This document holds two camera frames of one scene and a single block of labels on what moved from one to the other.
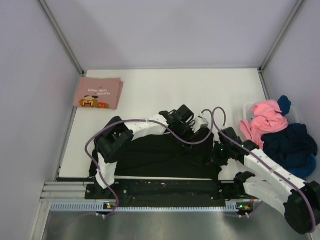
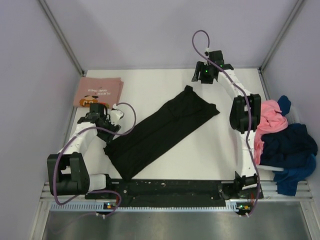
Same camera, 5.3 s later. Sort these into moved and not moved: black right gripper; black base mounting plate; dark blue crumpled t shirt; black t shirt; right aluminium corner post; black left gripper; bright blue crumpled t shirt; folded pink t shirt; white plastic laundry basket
Moved: black left gripper; black right gripper; black t shirt
Not moved: folded pink t shirt; white plastic laundry basket; right aluminium corner post; bright blue crumpled t shirt; black base mounting plate; dark blue crumpled t shirt
